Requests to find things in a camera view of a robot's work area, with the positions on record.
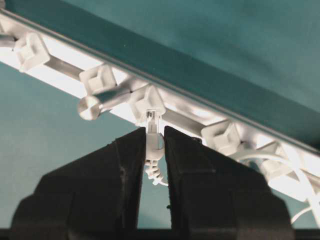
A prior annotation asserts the white ethernet cable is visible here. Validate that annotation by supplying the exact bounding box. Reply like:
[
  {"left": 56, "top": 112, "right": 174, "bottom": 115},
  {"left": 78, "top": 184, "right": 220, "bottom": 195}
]
[{"left": 143, "top": 107, "right": 320, "bottom": 223}]

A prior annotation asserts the square aluminium extrusion frame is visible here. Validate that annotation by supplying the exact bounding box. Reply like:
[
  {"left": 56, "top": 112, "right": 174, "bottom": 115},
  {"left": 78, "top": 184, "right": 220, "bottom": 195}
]
[{"left": 0, "top": 7, "right": 320, "bottom": 202}]

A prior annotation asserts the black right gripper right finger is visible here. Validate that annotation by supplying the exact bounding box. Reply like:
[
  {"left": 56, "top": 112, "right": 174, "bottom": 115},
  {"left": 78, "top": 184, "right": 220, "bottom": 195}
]
[{"left": 164, "top": 126, "right": 294, "bottom": 240}]

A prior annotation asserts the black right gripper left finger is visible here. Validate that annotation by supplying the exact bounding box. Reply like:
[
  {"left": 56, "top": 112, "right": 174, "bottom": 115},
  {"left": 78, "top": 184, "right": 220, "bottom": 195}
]
[{"left": 10, "top": 127, "right": 146, "bottom": 240}]

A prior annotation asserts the silver metal pin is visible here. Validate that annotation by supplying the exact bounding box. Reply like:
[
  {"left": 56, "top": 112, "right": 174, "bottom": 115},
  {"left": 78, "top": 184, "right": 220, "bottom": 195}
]
[{"left": 77, "top": 83, "right": 132, "bottom": 121}]

